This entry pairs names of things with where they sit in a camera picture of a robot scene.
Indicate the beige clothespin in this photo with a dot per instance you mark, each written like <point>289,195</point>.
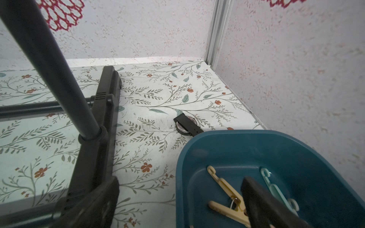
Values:
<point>237,210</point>

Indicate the teal plastic clothespin bin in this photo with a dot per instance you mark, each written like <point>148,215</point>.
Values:
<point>325,199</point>

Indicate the black clothes rack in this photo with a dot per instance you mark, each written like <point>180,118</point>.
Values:
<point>96,122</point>

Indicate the mint green clothespin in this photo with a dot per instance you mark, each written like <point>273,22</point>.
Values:
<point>291,204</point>

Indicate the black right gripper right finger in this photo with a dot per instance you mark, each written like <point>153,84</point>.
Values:
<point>265,211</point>

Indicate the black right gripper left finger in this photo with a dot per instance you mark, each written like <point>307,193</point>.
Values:
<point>96,210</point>

